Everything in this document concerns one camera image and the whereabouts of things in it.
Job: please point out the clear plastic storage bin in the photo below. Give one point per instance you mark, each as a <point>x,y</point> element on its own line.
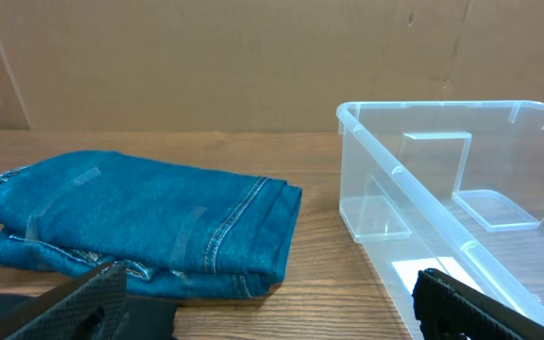
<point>453,185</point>

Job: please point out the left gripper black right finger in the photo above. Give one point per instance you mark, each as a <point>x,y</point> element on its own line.
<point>449,309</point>

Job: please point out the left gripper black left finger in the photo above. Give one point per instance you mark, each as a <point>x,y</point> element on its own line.
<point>90,307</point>

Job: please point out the blue denim jeans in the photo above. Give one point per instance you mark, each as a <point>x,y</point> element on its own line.
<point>180,231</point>

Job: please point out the black cloth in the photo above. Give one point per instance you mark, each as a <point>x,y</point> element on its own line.
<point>145,319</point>

